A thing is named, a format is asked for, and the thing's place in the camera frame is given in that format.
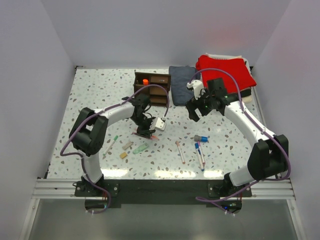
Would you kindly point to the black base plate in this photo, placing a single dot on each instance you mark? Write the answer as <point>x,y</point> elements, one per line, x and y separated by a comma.
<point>114,193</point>

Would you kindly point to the white basket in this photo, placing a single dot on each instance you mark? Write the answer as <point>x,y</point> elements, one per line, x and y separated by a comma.
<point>247,75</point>

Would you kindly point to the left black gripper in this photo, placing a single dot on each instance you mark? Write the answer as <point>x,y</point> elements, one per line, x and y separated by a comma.
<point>146,132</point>

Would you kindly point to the red folded cloth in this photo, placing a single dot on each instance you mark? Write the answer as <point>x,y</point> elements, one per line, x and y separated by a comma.
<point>227,72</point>

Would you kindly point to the blue folded towel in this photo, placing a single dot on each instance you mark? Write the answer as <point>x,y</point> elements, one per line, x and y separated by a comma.
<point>180,76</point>

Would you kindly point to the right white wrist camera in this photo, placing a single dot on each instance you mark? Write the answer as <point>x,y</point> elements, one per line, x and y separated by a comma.
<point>198,89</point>

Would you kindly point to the tan eraser block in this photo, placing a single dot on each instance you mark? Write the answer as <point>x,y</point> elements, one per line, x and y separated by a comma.
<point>123,155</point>

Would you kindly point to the green capped white marker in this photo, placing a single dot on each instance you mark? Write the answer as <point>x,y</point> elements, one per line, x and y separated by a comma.
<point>111,145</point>

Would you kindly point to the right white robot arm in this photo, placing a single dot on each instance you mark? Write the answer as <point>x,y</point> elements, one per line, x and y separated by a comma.
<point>269,152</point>

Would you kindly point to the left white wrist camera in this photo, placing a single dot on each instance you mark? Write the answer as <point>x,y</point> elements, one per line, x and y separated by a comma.
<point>158,124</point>

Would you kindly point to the beige capped white marker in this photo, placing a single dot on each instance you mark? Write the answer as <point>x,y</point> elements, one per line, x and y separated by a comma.
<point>180,152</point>

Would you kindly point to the beige eraser piece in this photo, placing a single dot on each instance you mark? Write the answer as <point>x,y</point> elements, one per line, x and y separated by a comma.
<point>127,145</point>

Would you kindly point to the orange black highlighter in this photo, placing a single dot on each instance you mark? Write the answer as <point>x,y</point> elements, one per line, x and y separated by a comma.
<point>145,81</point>

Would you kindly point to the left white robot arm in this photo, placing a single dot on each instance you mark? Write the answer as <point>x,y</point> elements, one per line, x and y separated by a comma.
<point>88,136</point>

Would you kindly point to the purple capped white marker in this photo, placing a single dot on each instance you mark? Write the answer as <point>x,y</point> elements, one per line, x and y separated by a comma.
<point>201,154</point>

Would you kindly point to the brown wooden desk organizer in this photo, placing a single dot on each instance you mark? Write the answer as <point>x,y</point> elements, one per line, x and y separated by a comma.
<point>159,89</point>

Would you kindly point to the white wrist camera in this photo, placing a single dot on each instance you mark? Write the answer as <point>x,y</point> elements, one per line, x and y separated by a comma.
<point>198,89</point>
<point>158,124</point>

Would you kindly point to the green clear correction tape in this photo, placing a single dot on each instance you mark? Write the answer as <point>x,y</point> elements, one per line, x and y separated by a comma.
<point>140,148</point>

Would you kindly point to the blue capped white marker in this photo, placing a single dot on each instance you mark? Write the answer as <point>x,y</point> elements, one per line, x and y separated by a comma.
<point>199,157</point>

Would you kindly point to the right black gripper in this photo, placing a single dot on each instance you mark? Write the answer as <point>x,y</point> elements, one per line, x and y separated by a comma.
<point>193,104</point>

